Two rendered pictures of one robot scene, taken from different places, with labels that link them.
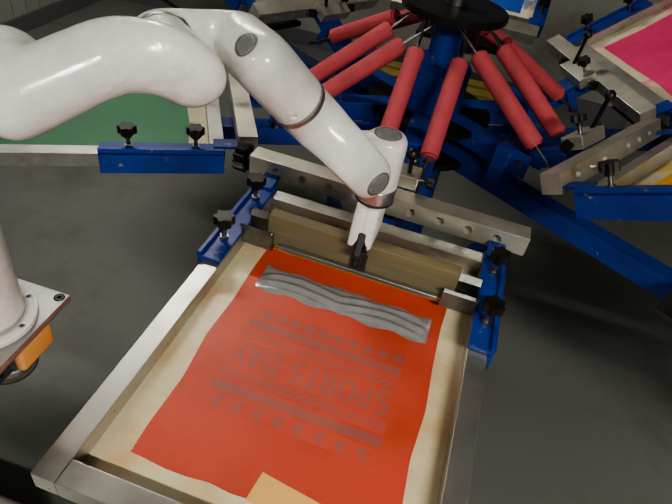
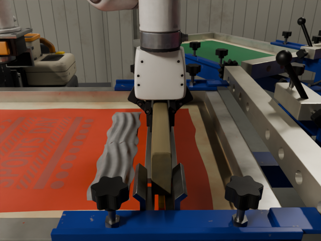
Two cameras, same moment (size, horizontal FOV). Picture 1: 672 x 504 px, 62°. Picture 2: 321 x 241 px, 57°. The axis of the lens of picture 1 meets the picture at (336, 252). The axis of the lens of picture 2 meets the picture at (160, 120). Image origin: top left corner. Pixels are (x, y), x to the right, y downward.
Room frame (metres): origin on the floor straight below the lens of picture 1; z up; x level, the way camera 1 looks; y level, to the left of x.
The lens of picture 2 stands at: (0.78, -0.60, 1.28)
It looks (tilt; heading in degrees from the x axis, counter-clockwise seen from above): 25 degrees down; 79
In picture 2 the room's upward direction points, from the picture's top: straight up
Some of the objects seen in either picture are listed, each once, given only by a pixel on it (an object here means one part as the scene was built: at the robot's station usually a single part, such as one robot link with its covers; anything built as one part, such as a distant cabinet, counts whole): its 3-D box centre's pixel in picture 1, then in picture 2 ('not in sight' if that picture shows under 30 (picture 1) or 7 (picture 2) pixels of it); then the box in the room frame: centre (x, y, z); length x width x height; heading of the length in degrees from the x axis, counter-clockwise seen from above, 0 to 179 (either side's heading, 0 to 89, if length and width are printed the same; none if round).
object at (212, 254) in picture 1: (240, 226); (165, 93); (0.96, 0.22, 0.97); 0.30 x 0.05 x 0.07; 169
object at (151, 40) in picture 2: (377, 187); (164, 38); (0.89, -0.05, 1.18); 0.09 x 0.07 x 0.03; 169
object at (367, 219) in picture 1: (370, 214); (160, 70); (0.89, -0.05, 1.12); 0.10 x 0.08 x 0.11; 169
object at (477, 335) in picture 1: (485, 305); (175, 238); (0.85, -0.33, 0.97); 0.30 x 0.05 x 0.07; 169
